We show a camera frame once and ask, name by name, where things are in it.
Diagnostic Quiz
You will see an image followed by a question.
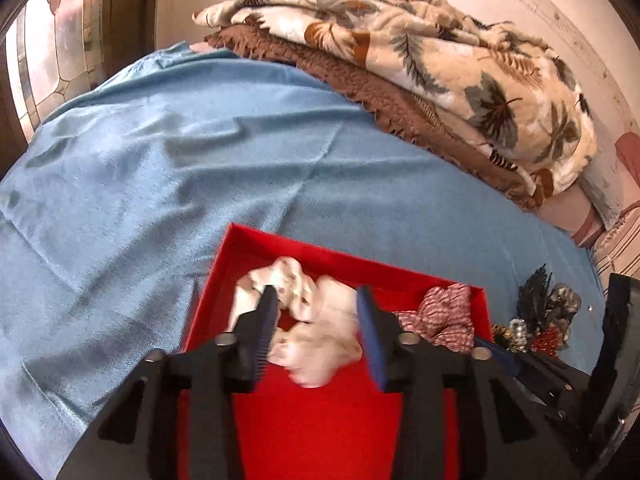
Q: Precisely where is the red white checkered scrunchie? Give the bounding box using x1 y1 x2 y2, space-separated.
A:
394 283 474 353

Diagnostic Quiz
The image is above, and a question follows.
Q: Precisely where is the grey black scrunchie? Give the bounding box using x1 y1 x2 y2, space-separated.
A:
544 283 582 349

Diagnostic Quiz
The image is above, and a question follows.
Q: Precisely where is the red jewelry tray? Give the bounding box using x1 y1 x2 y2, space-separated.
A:
176 222 497 480

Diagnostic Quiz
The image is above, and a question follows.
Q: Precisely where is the stained glass wooden door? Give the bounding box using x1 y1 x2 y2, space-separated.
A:
1 0 156 172

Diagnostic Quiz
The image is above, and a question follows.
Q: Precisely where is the striped pink pillow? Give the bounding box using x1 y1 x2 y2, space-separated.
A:
591 207 640 296

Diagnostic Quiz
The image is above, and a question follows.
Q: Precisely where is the floral leaf print blanket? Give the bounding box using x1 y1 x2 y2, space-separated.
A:
192 0 597 200

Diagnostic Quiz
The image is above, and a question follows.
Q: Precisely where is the blue bed sheet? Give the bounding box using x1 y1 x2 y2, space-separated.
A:
1 44 604 479

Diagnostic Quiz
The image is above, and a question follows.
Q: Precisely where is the brown fringed blanket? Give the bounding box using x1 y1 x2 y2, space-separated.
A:
204 25 542 210

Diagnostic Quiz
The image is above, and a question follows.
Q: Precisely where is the white spotted scrunchie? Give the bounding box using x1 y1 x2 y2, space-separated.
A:
228 257 362 388

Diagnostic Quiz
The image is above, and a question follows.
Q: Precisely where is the red sequin hair bow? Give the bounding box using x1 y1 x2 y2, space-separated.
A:
529 326 559 359

